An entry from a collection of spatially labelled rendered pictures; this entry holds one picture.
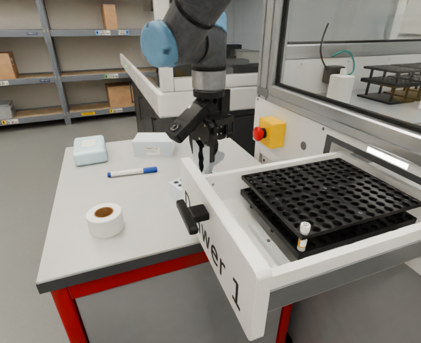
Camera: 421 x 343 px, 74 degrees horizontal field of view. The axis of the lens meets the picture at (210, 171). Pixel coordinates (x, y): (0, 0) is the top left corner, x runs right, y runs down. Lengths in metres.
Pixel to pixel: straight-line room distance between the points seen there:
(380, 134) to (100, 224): 0.54
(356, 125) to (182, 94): 0.74
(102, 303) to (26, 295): 1.07
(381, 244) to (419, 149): 0.18
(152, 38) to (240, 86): 0.79
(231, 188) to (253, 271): 0.27
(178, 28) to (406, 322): 0.66
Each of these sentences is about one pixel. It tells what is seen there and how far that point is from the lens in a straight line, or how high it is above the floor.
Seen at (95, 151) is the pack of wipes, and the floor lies 0.80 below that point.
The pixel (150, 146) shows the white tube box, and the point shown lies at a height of 0.79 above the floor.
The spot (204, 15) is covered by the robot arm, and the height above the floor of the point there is 1.15.
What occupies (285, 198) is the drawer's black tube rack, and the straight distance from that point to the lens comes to 0.45.
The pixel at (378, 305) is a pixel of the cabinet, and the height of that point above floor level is 0.63.
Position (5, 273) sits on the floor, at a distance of 1.87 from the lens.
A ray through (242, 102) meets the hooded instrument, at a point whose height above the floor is 0.84.
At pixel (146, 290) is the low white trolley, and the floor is 0.65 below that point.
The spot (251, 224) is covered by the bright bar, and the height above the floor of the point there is 0.85.
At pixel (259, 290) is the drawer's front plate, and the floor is 0.91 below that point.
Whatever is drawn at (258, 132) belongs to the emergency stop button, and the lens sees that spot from 0.77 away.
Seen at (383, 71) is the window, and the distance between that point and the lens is 0.59.
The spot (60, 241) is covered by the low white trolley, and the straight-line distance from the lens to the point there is 0.64.
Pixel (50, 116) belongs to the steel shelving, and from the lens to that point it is 4.05.
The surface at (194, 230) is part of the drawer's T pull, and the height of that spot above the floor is 0.91.
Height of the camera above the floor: 1.14
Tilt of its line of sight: 28 degrees down
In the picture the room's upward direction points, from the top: straight up
